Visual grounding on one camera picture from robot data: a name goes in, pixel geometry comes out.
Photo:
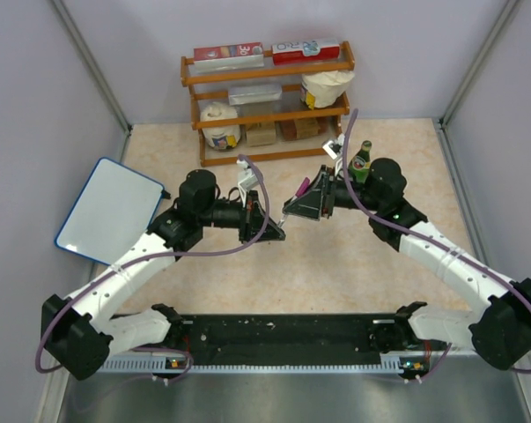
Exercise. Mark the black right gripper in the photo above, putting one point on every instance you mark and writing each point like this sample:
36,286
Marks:
316,204

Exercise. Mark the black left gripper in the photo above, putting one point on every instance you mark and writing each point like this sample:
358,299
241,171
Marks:
247,228

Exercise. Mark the blue framed whiteboard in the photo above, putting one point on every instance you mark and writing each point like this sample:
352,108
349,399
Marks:
112,210

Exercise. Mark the magenta capped whiteboard marker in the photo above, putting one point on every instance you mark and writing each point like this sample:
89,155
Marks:
300,191

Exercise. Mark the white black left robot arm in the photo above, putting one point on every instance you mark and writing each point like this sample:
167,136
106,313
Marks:
81,330

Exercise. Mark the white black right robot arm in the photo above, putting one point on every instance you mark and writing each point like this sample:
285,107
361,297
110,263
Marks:
497,325

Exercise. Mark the green glass Perrier bottle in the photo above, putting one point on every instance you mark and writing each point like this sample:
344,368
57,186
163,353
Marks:
359,166

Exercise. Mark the brown brick-pattern box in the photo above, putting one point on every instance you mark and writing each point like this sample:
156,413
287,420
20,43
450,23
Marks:
303,128

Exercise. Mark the white flour bag right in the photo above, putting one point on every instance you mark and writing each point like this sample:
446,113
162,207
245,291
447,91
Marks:
322,89

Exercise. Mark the white flour bag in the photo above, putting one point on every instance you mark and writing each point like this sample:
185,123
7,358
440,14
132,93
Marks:
322,89
221,137

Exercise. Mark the clear plastic container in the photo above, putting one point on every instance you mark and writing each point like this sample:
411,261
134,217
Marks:
250,100

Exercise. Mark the white flour bag left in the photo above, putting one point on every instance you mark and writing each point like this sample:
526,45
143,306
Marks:
221,137

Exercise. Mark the red white wrap box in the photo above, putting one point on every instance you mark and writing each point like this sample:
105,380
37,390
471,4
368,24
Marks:
290,52

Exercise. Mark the red foil roll box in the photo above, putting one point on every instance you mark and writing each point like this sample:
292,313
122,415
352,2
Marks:
229,57

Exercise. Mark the orange wooden shelf rack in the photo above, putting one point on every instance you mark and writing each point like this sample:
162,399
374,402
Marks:
274,122

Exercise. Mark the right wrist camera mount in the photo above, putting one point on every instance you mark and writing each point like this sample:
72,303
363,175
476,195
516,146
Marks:
334,147

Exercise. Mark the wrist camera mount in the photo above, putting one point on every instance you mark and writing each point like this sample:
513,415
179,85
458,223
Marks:
248,177
334,147

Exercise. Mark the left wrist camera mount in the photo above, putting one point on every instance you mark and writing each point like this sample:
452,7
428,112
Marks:
248,177

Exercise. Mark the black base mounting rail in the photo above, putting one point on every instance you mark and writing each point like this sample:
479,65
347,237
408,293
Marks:
293,339

